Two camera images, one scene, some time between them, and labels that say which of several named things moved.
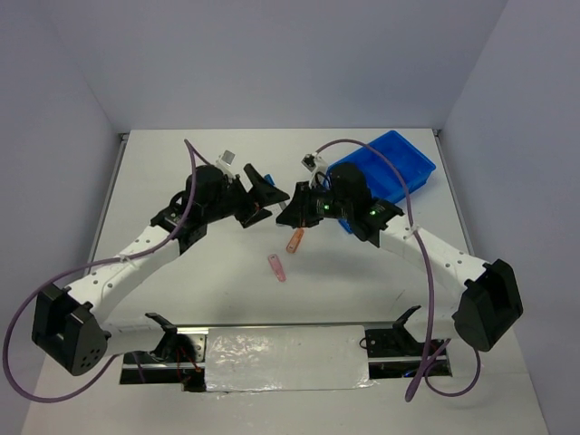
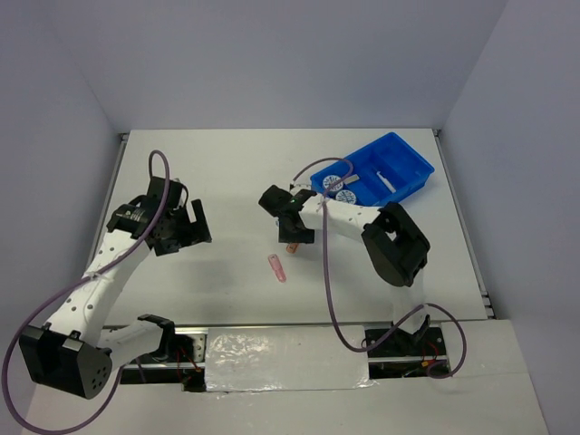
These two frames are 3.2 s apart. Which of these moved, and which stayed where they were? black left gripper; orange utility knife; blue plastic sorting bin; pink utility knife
Moved: black left gripper
Stayed: blue plastic sorting bin; orange utility knife; pink utility knife
